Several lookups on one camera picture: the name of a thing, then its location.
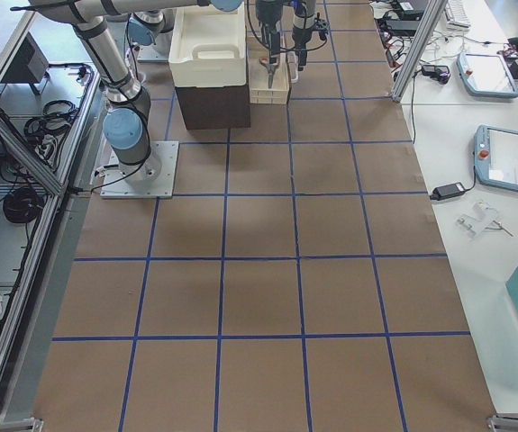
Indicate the grey monitor box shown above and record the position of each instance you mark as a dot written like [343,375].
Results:
[29,66]

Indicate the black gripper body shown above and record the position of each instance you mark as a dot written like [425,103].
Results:
[268,17]

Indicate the aluminium frame rail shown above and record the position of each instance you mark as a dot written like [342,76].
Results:
[16,145]

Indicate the teach pendant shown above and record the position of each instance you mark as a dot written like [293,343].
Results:
[486,75]
[496,157]

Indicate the dark brown drawer cabinet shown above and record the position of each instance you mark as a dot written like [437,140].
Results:
[212,108]

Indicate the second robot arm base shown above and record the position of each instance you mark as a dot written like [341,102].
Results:
[145,27]

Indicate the clear acrylic bracket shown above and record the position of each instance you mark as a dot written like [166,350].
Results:
[484,218]

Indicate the aluminium frame post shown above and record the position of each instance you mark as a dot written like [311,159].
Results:
[424,32]

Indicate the black power brick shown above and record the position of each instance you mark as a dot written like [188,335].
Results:
[401,27]

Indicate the grey orange scissors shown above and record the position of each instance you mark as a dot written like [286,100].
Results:
[271,69]

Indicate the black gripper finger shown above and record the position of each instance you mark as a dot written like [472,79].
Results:
[273,48]
[301,57]

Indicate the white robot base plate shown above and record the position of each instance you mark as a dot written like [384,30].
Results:
[156,178]

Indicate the white plastic crate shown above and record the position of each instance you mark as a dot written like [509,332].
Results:
[208,47]

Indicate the near teach pendant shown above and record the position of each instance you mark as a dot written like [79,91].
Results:
[496,157]

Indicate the black power adapter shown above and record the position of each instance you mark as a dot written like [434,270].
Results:
[447,191]

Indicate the far teach pendant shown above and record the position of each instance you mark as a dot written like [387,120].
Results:
[486,75]

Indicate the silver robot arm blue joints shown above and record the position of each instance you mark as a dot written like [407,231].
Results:
[123,91]

